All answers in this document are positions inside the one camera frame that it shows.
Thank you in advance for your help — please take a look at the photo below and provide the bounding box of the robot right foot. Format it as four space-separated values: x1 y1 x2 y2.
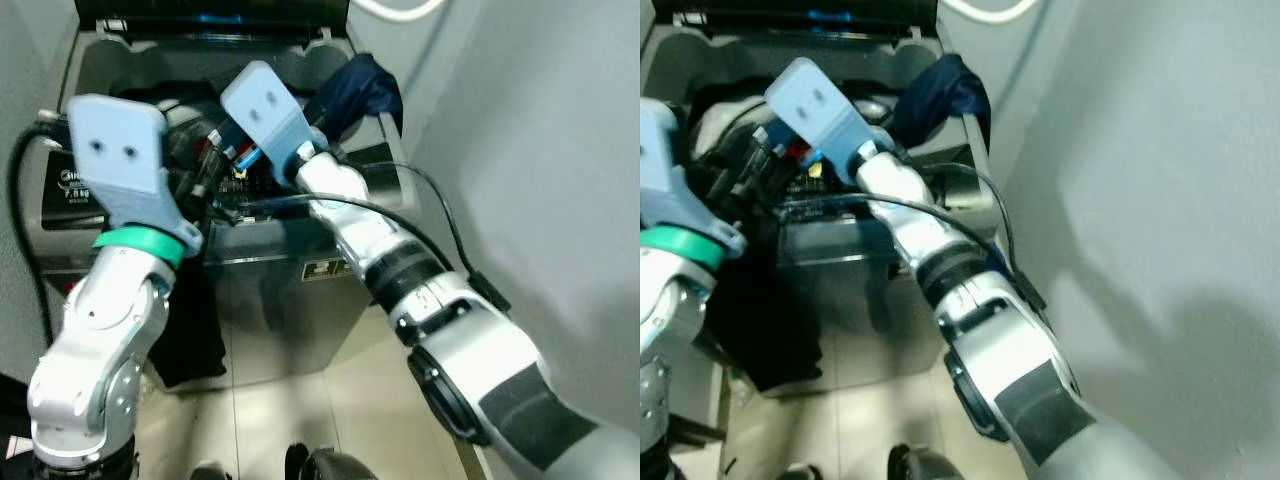
285 443 379 480
888 443 966 480

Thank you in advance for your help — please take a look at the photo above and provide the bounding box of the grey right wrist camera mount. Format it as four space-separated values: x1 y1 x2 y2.
220 60 331 191
765 57 881 186

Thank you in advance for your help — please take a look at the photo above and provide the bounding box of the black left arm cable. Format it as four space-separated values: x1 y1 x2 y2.
8 110 71 346

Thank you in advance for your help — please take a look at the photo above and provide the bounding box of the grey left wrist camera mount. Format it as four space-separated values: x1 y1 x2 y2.
65 93 206 256
640 97 746 256

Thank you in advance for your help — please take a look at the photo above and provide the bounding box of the grey top-load washing machine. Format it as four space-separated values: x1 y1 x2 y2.
640 22 1001 396
20 25 421 386

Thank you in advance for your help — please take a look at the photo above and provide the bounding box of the navy blue garment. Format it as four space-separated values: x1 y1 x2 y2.
885 53 993 151
300 52 404 141

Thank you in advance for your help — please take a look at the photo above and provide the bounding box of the dark tinted washer lid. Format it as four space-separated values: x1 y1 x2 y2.
75 0 351 36
652 0 939 36

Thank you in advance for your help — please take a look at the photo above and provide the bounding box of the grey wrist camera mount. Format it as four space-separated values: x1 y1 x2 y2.
765 57 881 186
220 60 331 191
65 93 206 256
640 97 746 256

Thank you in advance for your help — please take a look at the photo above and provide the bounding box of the long black garment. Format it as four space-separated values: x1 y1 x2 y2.
148 80 246 391
715 80 826 396

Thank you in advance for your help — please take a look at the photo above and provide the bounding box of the white water hose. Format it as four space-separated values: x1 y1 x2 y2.
940 0 1036 23
350 0 446 23

